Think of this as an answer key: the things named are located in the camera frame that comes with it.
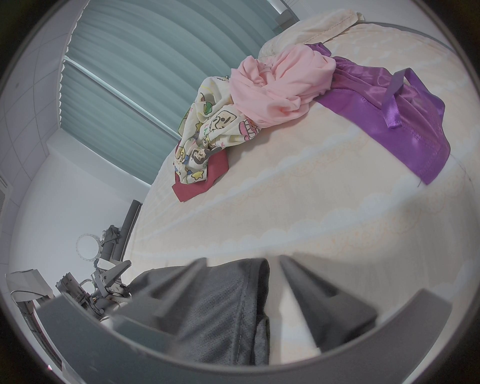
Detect black trousers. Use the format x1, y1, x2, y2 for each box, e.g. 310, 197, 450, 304
125, 257, 271, 366

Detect bed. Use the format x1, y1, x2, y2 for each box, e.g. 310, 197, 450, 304
127, 19, 480, 366

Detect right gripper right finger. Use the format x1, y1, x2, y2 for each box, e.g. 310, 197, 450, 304
279, 256, 377, 347

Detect purple satin garment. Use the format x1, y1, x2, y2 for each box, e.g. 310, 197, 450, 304
305, 43, 451, 185

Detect red garment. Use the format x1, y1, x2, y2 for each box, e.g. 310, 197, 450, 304
172, 150, 229, 203

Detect white printed pyjama top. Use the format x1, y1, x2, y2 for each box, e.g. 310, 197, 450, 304
174, 75, 260, 185

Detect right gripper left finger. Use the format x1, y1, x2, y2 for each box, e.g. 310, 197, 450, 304
112, 257, 208, 351

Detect cream pillow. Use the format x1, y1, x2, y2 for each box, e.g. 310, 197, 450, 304
259, 9, 364, 59

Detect blue-green curtain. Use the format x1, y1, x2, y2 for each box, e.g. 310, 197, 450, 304
58, 62, 181, 185
67, 0, 301, 132

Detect pink garment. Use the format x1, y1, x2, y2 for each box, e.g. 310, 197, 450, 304
229, 45, 337, 128

